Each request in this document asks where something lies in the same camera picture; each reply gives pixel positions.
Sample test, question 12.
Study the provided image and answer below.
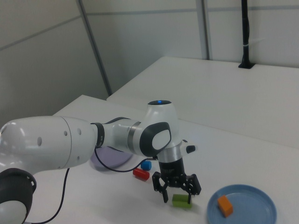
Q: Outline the orange block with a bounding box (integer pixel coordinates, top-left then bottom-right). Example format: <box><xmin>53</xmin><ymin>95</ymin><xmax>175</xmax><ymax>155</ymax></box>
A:
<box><xmin>217</xmin><ymin>195</ymin><xmax>234</xmax><ymax>218</ymax></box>

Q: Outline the black camera pole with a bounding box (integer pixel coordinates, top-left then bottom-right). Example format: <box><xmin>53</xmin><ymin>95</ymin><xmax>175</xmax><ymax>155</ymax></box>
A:
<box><xmin>238</xmin><ymin>0</ymin><xmax>255</xmax><ymax>70</ymax></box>

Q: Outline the red block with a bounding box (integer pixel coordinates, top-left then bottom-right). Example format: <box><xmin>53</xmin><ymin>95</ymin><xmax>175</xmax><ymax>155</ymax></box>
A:
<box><xmin>132</xmin><ymin>168</ymin><xmax>150</xmax><ymax>181</ymax></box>

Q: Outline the white cable tie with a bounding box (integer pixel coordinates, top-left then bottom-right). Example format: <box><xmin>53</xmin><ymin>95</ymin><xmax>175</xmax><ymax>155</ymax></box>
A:
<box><xmin>242</xmin><ymin>38</ymin><xmax>266</xmax><ymax>48</ymax></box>

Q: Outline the purple plate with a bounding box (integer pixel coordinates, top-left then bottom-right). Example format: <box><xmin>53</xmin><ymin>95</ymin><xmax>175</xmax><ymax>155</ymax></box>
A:
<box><xmin>90</xmin><ymin>147</ymin><xmax>133</xmax><ymax>172</ymax></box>

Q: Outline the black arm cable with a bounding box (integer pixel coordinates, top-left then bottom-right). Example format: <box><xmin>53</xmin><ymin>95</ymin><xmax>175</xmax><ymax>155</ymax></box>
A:
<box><xmin>24</xmin><ymin>146</ymin><xmax>157</xmax><ymax>224</ymax></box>

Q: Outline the blue plate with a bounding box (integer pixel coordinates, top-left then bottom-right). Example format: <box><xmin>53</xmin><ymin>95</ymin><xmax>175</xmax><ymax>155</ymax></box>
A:
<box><xmin>207</xmin><ymin>184</ymin><xmax>278</xmax><ymax>224</ymax></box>

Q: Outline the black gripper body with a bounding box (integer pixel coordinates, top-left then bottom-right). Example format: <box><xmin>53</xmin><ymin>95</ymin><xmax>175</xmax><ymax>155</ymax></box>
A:
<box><xmin>158</xmin><ymin>157</ymin><xmax>188</xmax><ymax>189</ymax></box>

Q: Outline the green block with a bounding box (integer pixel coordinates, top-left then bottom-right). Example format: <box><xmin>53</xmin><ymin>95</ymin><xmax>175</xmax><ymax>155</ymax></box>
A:
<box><xmin>172</xmin><ymin>194</ymin><xmax>193</xmax><ymax>209</ymax></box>

